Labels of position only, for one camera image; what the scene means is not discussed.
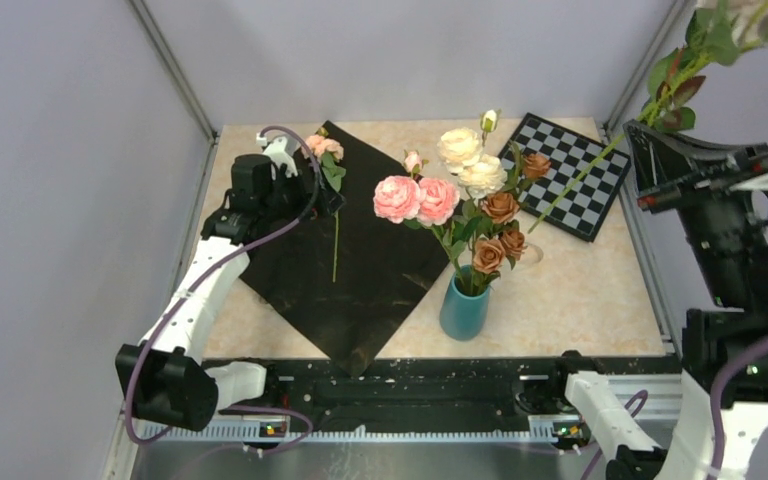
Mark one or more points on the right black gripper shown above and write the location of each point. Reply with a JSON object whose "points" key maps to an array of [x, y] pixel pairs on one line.
{"points": [[664, 160]]}

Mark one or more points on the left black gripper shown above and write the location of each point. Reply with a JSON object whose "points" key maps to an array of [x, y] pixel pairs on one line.
{"points": [[305, 198]]}

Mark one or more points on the peach flower stem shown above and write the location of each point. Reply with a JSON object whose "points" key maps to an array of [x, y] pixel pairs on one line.
{"points": [[329, 153]]}

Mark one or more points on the black wrapping sheet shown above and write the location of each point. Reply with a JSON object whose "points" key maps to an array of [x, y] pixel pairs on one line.
{"points": [[348, 283]]}

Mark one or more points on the large pink peony stem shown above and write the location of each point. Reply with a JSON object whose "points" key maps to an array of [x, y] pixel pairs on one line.
{"points": [[417, 201]]}

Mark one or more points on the light pink flower stem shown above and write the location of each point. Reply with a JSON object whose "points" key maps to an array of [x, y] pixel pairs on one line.
{"points": [[719, 32]]}

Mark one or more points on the white flower stem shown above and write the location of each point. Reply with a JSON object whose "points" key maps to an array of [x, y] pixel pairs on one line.
{"points": [[463, 152]]}

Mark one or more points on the orange rose stem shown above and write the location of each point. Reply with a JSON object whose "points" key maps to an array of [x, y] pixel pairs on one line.
{"points": [[496, 237]]}

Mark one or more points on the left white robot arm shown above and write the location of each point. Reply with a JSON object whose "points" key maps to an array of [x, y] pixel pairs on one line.
{"points": [[162, 376]]}

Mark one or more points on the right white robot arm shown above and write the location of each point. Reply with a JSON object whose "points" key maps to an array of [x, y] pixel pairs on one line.
{"points": [[724, 353]]}

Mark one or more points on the teal ceramic vase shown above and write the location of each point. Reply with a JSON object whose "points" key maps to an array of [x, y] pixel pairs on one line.
{"points": [[465, 305]]}

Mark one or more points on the black white checkerboard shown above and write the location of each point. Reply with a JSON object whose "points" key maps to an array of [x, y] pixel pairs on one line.
{"points": [[584, 209]]}

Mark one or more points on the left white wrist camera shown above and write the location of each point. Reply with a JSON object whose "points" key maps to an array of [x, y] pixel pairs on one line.
{"points": [[280, 151]]}

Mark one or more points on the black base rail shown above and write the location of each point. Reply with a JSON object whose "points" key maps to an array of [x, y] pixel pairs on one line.
{"points": [[453, 395]]}

